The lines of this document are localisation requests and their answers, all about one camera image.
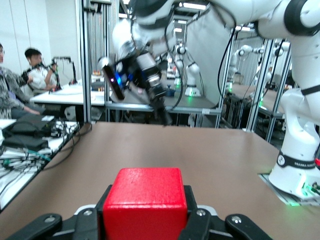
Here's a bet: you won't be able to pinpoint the grey curtain screen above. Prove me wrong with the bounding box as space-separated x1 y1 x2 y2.
186 4 235 108

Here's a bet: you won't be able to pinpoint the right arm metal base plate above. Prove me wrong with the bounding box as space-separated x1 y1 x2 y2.
258 172 320 207

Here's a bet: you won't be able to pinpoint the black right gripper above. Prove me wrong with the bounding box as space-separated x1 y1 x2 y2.
124 53 173 127

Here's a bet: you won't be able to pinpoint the person in white shirt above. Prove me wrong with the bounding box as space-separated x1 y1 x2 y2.
23 47 61 91

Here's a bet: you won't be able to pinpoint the red wooden block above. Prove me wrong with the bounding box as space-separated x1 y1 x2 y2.
102 167 188 240

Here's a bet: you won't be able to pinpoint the person in patterned top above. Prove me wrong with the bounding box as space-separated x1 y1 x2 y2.
0 42 42 121

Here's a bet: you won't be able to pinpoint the small white background robot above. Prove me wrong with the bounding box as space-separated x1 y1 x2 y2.
173 44 201 97

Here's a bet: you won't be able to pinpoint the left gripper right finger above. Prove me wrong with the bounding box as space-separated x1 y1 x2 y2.
179 185 273 240

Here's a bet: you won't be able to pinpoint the grey background table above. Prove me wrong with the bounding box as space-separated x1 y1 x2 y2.
104 94 223 117

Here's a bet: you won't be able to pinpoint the white desk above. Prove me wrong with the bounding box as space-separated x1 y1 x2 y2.
29 82 106 106

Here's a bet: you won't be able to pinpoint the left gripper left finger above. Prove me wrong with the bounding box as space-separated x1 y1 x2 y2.
4 184 113 240

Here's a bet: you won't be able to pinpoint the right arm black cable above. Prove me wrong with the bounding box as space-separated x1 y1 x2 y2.
163 0 238 113

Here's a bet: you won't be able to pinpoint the flat black electronics box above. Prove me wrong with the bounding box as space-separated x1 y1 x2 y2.
2 136 50 152

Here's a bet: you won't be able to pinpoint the aluminium frame post pair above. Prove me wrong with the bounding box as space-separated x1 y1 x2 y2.
243 37 292 143

